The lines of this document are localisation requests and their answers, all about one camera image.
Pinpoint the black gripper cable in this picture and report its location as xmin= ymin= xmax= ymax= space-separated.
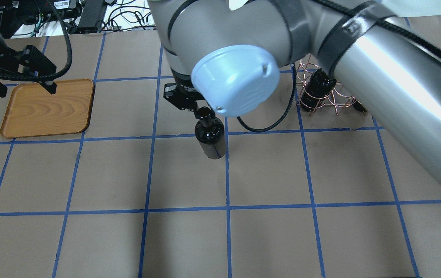
xmin=226 ymin=66 xmax=297 ymax=133

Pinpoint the copper wire bottle basket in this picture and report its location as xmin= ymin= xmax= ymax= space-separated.
xmin=296 ymin=54 xmax=368 ymax=116

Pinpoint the dark wine bottle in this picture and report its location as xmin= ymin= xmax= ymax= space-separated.
xmin=194 ymin=106 xmax=226 ymax=159
xmin=300 ymin=69 xmax=337 ymax=112

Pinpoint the wooden tray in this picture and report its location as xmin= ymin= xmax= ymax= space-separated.
xmin=0 ymin=79 xmax=95 ymax=139

